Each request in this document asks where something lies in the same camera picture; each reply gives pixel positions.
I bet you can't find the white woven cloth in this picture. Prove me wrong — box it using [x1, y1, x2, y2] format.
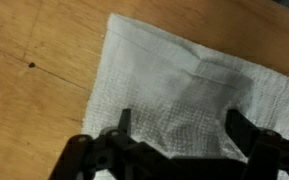
[81, 13, 289, 180]

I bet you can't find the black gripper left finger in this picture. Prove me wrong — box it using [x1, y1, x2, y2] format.
[47, 108, 198, 180]

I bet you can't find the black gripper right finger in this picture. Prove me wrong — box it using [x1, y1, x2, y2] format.
[224, 109, 289, 180]

